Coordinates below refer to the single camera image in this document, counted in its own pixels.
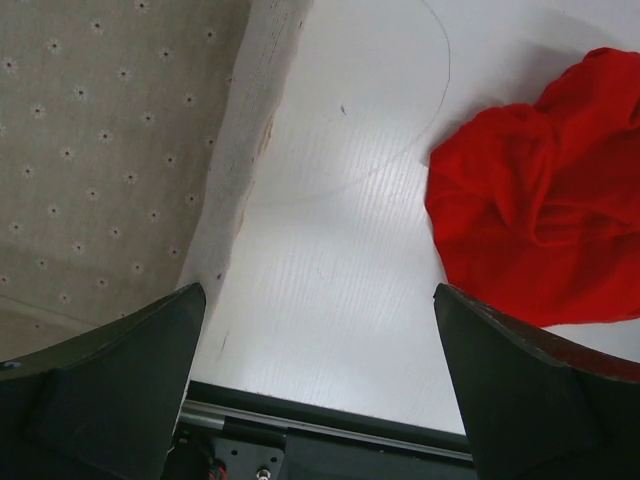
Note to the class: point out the red t shirt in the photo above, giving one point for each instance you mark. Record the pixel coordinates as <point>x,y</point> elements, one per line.
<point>535,207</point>

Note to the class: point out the wicker basket with cloth liner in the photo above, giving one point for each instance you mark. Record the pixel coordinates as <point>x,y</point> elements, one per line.
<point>129,136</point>

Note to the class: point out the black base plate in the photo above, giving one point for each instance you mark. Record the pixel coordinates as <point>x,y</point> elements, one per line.
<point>225,433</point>

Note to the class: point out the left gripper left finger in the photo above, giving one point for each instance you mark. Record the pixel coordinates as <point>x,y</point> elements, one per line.
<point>104,404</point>

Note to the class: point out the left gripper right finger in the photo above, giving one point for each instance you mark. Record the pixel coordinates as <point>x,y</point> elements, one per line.
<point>533,404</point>

